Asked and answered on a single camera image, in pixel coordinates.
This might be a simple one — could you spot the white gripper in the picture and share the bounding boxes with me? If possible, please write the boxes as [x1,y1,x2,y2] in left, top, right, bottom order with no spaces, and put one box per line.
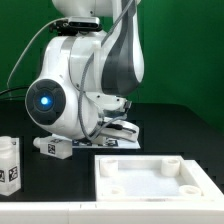
[96,94,139,142]

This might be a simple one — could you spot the white sheet with tags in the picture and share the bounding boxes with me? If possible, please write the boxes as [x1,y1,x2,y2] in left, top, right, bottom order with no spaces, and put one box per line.
[51,134,140,149]

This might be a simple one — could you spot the white square table top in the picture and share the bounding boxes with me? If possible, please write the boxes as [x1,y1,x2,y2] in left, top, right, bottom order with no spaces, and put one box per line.
[94,155,224,202]

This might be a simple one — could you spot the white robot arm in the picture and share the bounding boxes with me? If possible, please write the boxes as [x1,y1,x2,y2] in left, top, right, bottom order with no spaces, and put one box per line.
[25,0,144,142]

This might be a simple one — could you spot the black cable on table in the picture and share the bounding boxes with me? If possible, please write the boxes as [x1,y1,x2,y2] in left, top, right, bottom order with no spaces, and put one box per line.
[0,85,31,100]

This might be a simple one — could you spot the grey braided robot cable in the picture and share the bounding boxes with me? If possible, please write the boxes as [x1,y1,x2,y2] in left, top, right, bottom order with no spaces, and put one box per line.
[78,0,136,141]

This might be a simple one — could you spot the white camera cable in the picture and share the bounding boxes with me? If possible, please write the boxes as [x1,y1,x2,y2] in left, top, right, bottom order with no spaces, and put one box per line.
[5,17,64,91]

